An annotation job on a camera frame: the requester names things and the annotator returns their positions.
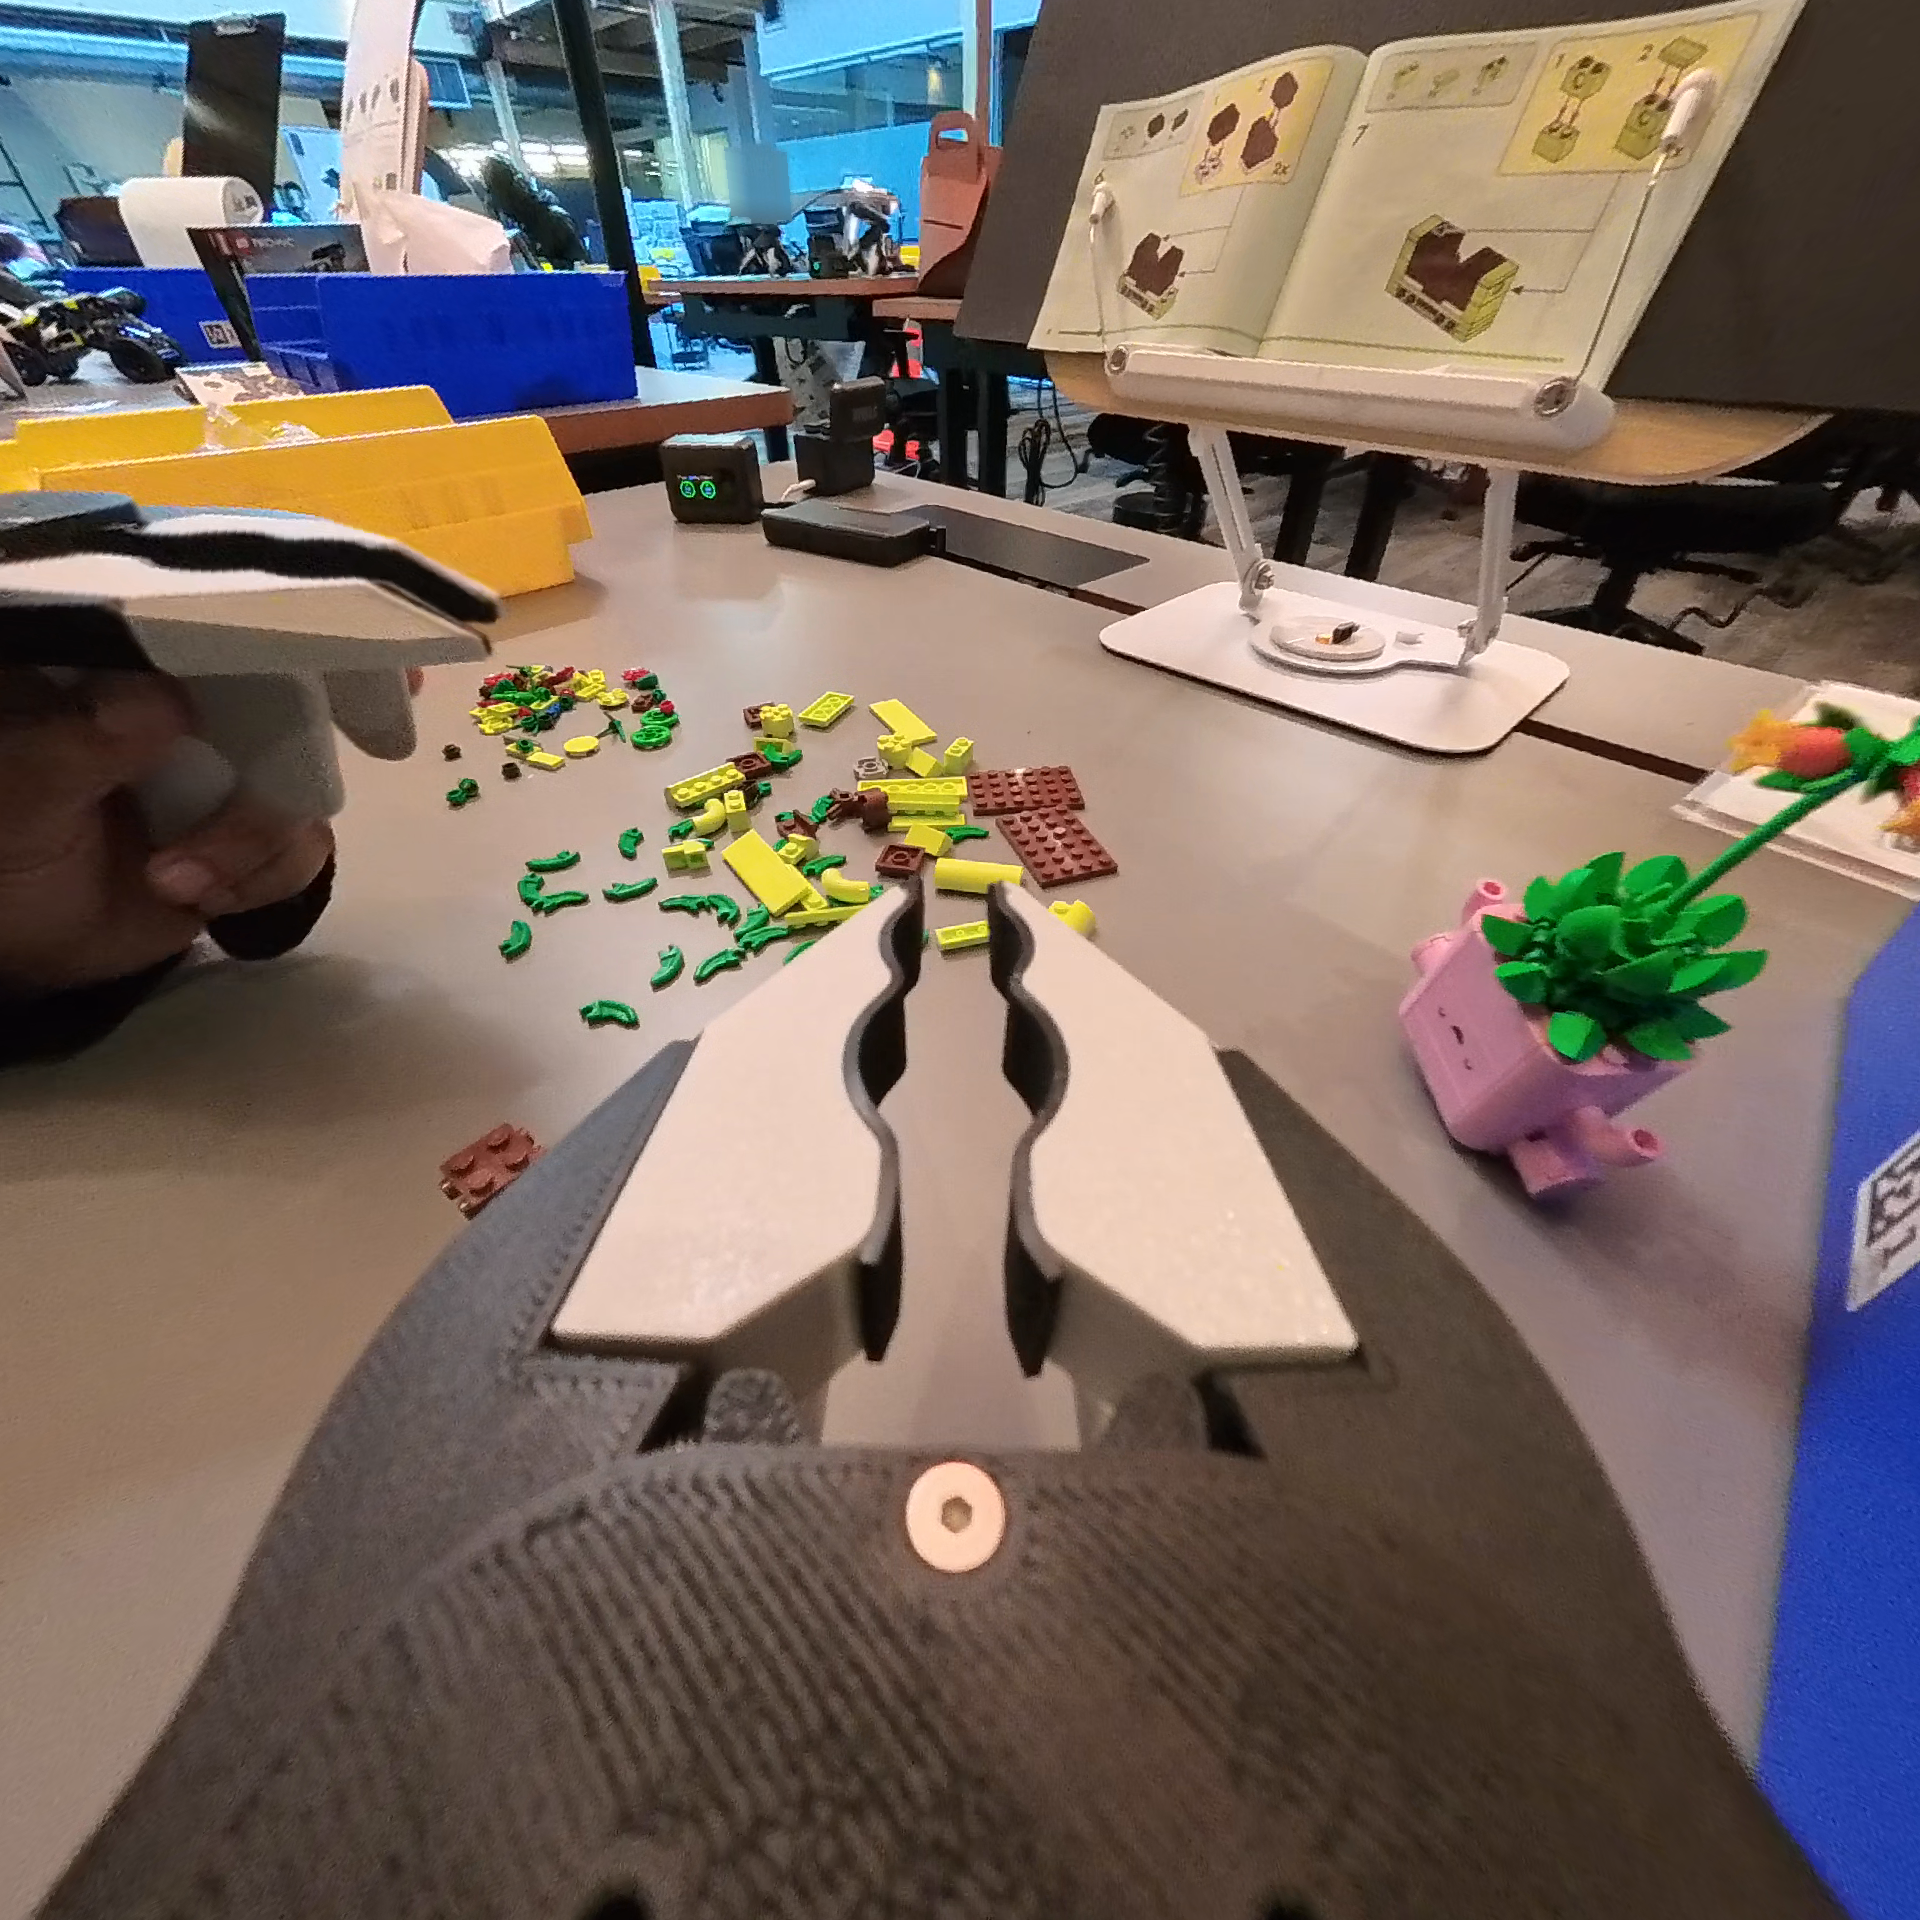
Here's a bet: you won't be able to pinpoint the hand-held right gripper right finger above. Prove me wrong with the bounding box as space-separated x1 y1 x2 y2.
985 882 1365 1424

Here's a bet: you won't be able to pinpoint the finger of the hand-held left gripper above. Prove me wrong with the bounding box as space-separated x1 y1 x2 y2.
0 505 499 679

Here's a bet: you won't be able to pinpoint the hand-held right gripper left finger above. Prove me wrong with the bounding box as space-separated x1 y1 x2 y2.
548 879 923 1428

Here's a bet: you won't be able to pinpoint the brown and lime brick assembly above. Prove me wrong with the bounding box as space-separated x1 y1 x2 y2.
438 1125 546 1222

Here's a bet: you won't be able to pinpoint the person's left hand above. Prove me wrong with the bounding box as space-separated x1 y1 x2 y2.
0 667 341 994

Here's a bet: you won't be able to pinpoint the yellow plastic bin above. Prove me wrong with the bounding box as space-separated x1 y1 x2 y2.
0 390 595 598

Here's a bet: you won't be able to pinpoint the clear plastic bags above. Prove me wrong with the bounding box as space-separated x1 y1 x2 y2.
181 400 322 452

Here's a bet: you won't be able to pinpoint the scattered green leaf pieces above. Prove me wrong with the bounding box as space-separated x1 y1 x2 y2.
499 742 993 1032

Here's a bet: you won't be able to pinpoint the pile of tiny colourful pieces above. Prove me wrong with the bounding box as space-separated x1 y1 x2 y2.
441 664 683 815

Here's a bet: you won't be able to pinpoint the pink toy pot with plant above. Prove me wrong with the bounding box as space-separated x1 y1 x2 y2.
1400 707 1920 1203

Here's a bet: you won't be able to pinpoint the long lime flat tile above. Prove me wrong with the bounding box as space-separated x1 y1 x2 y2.
723 830 812 916

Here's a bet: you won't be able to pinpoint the blue plastic bin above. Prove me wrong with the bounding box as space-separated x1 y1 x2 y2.
60 271 248 364
1756 902 1920 1920
248 271 640 421

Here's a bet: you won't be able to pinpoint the black toy vehicle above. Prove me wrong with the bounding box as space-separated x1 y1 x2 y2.
0 286 186 390

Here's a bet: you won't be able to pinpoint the black product box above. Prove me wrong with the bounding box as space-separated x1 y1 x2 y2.
186 226 372 364

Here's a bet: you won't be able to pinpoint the large brown studded plate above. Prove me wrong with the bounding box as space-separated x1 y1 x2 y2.
996 811 1125 888
966 766 1104 819

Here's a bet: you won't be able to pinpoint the white crumpled paper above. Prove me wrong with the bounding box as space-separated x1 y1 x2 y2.
358 188 517 279

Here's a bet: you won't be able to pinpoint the white paper towel roll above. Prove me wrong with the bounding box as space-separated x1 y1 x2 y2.
122 177 265 271

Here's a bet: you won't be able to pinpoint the wooden background table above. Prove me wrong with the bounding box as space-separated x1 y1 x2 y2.
451 364 798 496
659 271 965 325

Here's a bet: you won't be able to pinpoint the black device with green display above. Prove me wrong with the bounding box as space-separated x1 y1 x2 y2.
659 435 763 526

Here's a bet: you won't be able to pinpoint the pile of assorted toy bricks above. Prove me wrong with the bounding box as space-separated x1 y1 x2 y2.
662 691 977 965

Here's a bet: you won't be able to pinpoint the tan perforated board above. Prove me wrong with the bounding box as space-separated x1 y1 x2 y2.
344 0 427 195

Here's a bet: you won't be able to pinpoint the white book stand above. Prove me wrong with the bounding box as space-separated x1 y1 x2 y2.
1045 337 1835 758

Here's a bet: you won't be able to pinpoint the black flat box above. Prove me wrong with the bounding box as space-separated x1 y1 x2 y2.
761 500 950 571

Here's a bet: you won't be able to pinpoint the black pillar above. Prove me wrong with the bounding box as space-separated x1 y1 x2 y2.
551 0 634 271

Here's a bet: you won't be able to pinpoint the small black device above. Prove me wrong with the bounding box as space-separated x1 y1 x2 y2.
793 379 892 500

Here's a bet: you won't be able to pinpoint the white labelled box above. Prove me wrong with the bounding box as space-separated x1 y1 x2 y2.
1672 684 1920 902

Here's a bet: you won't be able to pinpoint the brown leather bag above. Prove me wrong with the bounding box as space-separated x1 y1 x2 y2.
915 109 1003 297

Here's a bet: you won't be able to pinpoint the black office chair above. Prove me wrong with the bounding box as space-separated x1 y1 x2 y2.
1516 452 1920 655

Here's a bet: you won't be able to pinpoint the open instruction booklet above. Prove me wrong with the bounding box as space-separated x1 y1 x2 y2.
1031 0 1808 379

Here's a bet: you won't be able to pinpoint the dark grey partition panel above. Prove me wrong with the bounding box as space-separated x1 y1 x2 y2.
953 0 1920 414

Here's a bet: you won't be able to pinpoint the black desk cable hatch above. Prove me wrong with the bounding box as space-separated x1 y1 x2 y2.
921 503 1154 593

